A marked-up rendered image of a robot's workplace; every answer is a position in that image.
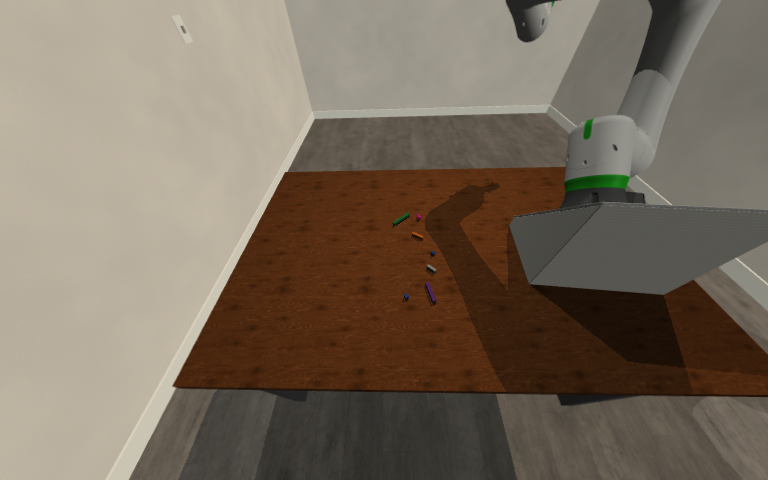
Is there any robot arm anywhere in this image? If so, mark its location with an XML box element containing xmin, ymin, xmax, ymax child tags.
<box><xmin>506</xmin><ymin>0</ymin><xmax>721</xmax><ymax>209</ymax></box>

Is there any green rod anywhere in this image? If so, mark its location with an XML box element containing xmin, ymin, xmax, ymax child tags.
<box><xmin>393</xmin><ymin>213</ymin><xmax>410</xmax><ymax>226</ymax></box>

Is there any purple rod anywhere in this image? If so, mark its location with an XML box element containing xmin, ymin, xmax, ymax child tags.
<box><xmin>425</xmin><ymin>282</ymin><xmax>436</xmax><ymax>303</ymax></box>

